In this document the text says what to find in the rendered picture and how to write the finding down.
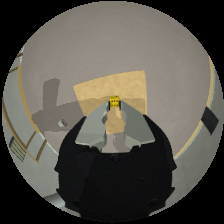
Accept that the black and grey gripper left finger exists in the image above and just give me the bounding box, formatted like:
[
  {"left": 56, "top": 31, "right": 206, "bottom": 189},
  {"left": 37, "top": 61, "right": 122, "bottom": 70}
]
[{"left": 54, "top": 101, "right": 110, "bottom": 173}]

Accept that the white die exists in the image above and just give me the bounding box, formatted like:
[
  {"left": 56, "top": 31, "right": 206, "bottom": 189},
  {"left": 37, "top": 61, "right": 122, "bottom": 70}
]
[{"left": 58, "top": 119, "right": 66, "bottom": 127}]

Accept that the yellow die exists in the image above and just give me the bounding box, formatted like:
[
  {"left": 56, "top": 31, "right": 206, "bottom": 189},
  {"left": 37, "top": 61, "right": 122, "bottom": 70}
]
[{"left": 110, "top": 96, "right": 119, "bottom": 107}]

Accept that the tan mat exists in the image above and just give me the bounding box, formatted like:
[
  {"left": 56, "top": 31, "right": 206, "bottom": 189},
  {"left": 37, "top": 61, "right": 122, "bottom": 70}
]
[{"left": 73, "top": 70, "right": 147, "bottom": 134}]

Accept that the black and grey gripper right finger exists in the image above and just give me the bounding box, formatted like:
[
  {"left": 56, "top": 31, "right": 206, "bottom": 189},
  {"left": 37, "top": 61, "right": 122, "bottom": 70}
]
[{"left": 119, "top": 100, "right": 177, "bottom": 171}]

